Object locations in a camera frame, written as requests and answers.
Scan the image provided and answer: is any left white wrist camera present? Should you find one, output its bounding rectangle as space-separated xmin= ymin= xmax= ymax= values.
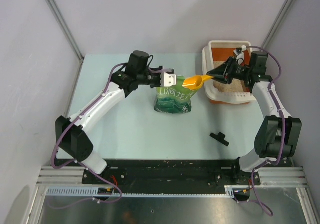
xmin=160 ymin=71 xmax=177 ymax=88

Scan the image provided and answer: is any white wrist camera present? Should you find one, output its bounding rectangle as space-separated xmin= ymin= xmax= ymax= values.
xmin=233 ymin=45 xmax=247 ymax=65
xmin=160 ymin=71 xmax=177 ymax=88

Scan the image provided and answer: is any orange plastic scoop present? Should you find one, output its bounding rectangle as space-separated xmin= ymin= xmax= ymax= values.
xmin=182 ymin=75 xmax=213 ymax=91

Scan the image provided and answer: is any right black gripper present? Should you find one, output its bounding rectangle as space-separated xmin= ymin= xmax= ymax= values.
xmin=207 ymin=56 xmax=253 ymax=85

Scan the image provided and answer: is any grey slotted cable duct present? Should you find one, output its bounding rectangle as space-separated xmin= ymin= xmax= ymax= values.
xmin=46 ymin=186 xmax=249 ymax=199

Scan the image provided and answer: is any black bag clip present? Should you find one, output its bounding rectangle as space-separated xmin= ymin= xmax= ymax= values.
xmin=209 ymin=132 xmax=230 ymax=147

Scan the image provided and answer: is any right aluminium frame post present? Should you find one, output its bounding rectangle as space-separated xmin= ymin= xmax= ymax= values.
xmin=262 ymin=0 xmax=296 ymax=50

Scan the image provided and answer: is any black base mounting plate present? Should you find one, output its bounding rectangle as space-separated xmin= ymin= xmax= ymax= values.
xmin=51 ymin=159 xmax=295 ymax=187

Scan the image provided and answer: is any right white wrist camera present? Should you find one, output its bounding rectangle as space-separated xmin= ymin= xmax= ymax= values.
xmin=233 ymin=45 xmax=247 ymax=65

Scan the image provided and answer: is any aluminium frame post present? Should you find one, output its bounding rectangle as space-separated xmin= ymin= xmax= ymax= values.
xmin=36 ymin=0 xmax=85 ymax=61
xmin=262 ymin=0 xmax=296 ymax=50

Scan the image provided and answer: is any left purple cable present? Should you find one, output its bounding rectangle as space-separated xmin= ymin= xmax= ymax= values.
xmin=46 ymin=62 xmax=176 ymax=210

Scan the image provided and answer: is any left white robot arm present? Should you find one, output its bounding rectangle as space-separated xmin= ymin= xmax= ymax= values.
xmin=51 ymin=50 xmax=164 ymax=184

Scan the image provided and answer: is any purple cable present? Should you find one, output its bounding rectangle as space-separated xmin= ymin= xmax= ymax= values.
xmin=46 ymin=62 xmax=176 ymax=210
xmin=246 ymin=45 xmax=287 ymax=217

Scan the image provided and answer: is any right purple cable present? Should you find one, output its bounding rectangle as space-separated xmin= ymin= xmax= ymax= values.
xmin=246 ymin=45 xmax=287 ymax=217

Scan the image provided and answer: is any aluminium extrusion rail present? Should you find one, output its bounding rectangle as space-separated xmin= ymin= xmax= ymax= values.
xmin=36 ymin=166 xmax=309 ymax=188

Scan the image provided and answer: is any white orange litter box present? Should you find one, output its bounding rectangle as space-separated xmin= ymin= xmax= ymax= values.
xmin=202 ymin=40 xmax=256 ymax=105

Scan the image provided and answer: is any green litter bag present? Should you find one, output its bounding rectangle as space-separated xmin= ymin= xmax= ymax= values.
xmin=154 ymin=76 xmax=197 ymax=114

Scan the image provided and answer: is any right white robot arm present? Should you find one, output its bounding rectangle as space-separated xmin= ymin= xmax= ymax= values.
xmin=205 ymin=47 xmax=302 ymax=185

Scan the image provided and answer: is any left aluminium frame post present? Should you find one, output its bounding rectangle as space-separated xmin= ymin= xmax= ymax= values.
xmin=36 ymin=0 xmax=85 ymax=61

